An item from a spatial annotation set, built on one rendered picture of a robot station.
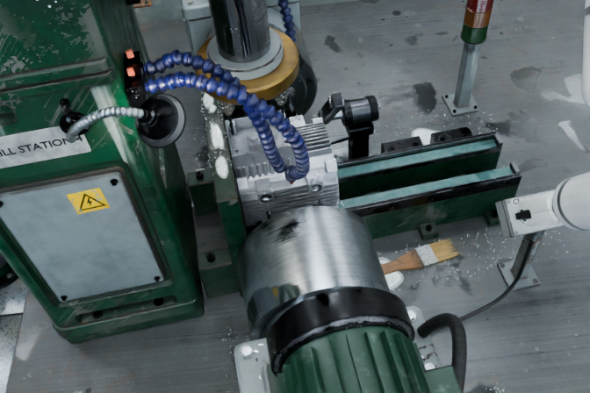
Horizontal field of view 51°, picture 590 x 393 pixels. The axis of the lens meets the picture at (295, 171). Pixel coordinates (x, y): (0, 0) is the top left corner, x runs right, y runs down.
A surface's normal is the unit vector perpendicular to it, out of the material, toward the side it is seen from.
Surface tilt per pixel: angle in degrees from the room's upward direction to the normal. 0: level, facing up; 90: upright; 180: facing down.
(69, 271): 90
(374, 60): 0
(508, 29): 0
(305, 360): 40
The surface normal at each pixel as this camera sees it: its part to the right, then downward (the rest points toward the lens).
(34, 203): 0.20, 0.74
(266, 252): -0.62, -0.41
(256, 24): 0.62, 0.58
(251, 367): -0.06, -0.65
